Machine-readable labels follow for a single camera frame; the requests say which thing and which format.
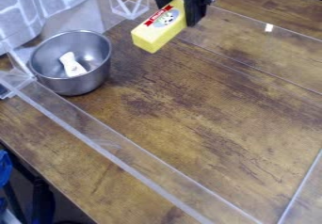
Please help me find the silver metal bowl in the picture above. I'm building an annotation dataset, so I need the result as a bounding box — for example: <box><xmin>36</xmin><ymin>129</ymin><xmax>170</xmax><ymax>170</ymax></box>
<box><xmin>28</xmin><ymin>30</ymin><xmax>112</xmax><ymax>96</ymax></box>

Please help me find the yellow butter block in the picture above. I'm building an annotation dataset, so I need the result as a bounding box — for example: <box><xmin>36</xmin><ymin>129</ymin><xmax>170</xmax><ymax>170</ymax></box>
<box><xmin>131</xmin><ymin>0</ymin><xmax>186</xmax><ymax>54</ymax></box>

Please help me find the grey white patterned cloth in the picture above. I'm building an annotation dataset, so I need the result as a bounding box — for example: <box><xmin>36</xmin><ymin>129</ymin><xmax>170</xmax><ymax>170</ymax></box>
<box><xmin>0</xmin><ymin>0</ymin><xmax>86</xmax><ymax>56</ymax></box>

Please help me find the clear acrylic barrier panel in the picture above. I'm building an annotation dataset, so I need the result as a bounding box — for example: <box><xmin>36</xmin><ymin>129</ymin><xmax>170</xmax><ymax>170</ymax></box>
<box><xmin>0</xmin><ymin>76</ymin><xmax>322</xmax><ymax>224</ymax></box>

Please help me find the clear acrylic corner bracket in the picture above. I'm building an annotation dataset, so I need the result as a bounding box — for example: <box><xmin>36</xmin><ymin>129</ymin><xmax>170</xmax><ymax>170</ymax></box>
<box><xmin>110</xmin><ymin>0</ymin><xmax>150</xmax><ymax>20</ymax></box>

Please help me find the blue object at edge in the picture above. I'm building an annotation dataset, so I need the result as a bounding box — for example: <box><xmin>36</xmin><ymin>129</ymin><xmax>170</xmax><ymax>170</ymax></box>
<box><xmin>0</xmin><ymin>150</ymin><xmax>12</xmax><ymax>216</ymax></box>

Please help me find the white small bottle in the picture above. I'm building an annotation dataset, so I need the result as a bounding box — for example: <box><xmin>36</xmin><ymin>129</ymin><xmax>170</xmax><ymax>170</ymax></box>
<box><xmin>59</xmin><ymin>52</ymin><xmax>87</xmax><ymax>77</ymax></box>

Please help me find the black table leg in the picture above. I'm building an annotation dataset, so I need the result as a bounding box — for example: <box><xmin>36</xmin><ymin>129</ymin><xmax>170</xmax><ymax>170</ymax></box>
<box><xmin>10</xmin><ymin>153</ymin><xmax>55</xmax><ymax>224</ymax></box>

